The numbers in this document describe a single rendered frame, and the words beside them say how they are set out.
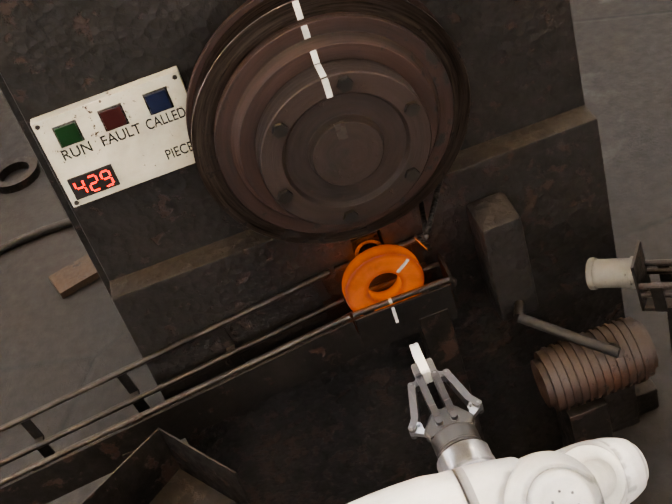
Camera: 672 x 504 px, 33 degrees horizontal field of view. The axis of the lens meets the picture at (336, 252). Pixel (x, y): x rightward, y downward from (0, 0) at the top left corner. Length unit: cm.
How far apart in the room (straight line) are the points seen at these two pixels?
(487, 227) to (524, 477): 103
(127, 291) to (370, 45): 67
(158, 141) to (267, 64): 30
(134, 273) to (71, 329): 144
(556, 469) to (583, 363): 109
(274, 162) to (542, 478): 84
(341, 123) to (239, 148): 17
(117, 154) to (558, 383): 91
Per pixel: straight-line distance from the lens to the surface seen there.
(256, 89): 175
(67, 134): 194
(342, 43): 175
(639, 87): 380
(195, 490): 207
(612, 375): 219
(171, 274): 209
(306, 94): 172
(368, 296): 209
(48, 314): 366
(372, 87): 174
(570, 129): 214
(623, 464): 171
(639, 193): 336
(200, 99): 179
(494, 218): 208
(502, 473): 112
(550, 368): 216
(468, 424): 179
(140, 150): 197
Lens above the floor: 210
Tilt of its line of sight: 38 degrees down
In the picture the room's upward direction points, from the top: 19 degrees counter-clockwise
